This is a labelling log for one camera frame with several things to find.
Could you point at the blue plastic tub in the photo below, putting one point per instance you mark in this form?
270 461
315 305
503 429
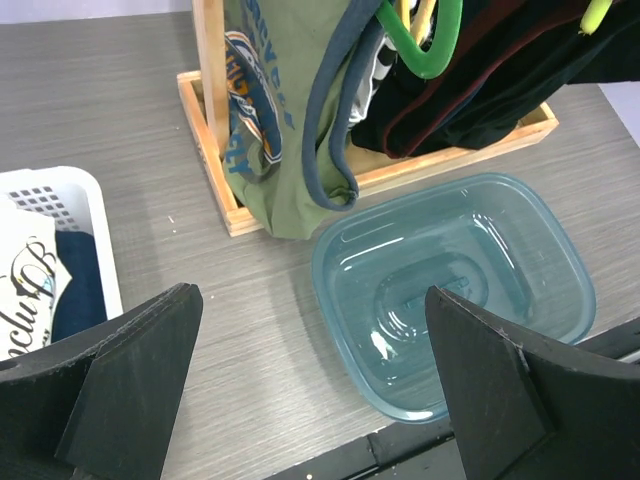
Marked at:
488 238

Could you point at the green hanger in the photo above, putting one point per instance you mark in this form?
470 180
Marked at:
432 58

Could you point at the navy folded garment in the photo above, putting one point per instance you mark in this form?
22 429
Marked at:
82 304

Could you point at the white laundry basket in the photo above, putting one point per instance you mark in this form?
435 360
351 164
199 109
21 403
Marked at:
73 199

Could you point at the striped tank top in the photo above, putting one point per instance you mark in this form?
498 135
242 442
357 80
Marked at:
376 70

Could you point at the neon yellow hanger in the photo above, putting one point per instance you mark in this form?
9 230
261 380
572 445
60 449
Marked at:
594 16

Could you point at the wooden clothes rack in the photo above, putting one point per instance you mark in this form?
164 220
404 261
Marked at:
205 98

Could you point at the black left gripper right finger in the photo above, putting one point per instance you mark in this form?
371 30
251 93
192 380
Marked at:
525 406

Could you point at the green tank top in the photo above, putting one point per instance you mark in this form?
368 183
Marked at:
293 68

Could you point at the navy maroon-trim tank top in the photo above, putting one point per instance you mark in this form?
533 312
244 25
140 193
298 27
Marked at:
510 57

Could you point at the white printed shirt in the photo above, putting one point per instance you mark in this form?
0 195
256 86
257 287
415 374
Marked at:
32 280

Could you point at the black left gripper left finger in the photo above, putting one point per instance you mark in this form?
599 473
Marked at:
101 404

